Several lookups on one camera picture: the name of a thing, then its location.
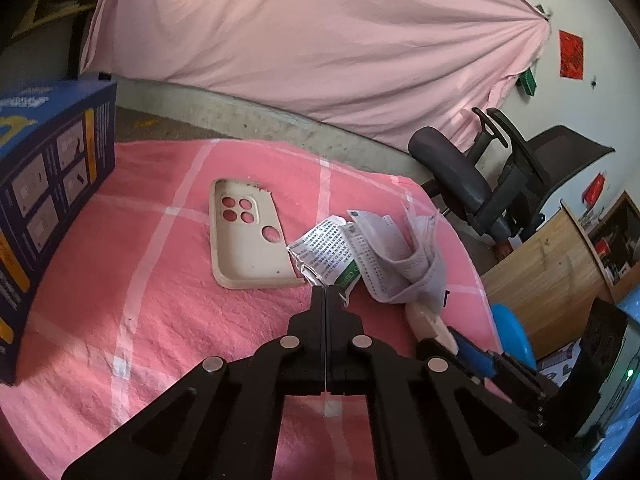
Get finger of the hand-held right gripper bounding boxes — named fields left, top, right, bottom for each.
left=447, top=327, right=557, bottom=424
left=415, top=338, right=477, bottom=384

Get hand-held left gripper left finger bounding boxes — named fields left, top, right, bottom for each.
left=61, top=286, right=327, bottom=480

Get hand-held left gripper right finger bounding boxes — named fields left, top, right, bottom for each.
left=326, top=286, right=584, bottom=480

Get beige plastic piece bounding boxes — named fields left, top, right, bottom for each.
left=404, top=302, right=459, bottom=356

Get blue plastic bucket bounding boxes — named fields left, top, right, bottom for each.
left=490, top=302, right=537, bottom=371

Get white printed wrapper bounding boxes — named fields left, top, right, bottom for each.
left=286, top=215, right=361, bottom=307

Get paper leaflets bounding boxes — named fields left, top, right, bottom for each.
left=342, top=202, right=448, bottom=306

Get beige phone case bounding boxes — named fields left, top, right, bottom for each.
left=209, top=178, right=307, bottom=291

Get wooden cabinet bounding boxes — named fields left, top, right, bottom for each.
left=480, top=190, right=640, bottom=361

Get black office chair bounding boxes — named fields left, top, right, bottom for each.
left=407, top=106, right=616, bottom=248

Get pink hanging sheet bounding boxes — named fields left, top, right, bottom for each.
left=79, top=0, right=551, bottom=154

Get blue cardboard box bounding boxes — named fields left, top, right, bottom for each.
left=0, top=78, right=118, bottom=386

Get red square wall poster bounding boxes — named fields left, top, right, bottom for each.
left=558, top=30, right=585, bottom=80

